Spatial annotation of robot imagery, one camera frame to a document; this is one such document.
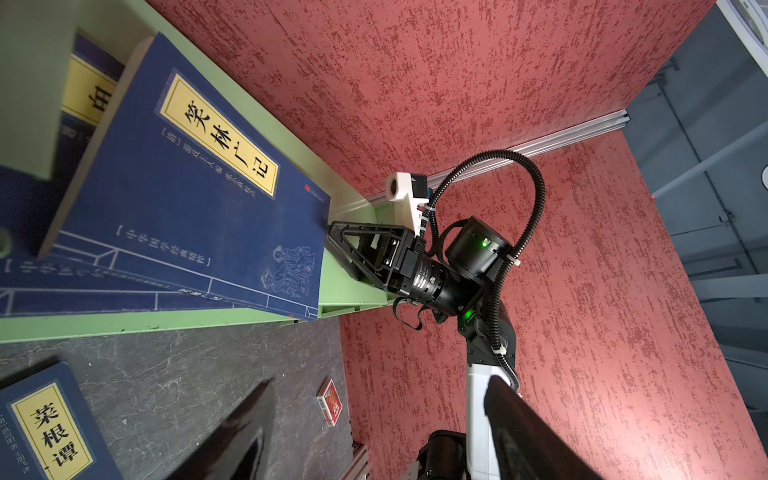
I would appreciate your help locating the blue book Xiaolin Guangji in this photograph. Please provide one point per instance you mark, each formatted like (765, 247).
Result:
(176, 188)

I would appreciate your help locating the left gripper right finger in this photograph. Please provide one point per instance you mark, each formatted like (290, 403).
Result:
(525, 446)

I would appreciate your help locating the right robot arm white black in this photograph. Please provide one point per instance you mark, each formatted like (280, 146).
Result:
(476, 253)

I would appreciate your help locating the blue book Guiguzi yellow label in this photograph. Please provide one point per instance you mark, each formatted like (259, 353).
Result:
(32, 287)

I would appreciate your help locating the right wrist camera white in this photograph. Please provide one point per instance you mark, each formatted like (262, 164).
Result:
(407, 193)

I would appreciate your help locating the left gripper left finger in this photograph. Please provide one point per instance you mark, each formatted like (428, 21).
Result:
(239, 447)

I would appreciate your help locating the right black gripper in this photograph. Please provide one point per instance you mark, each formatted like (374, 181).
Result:
(390, 259)

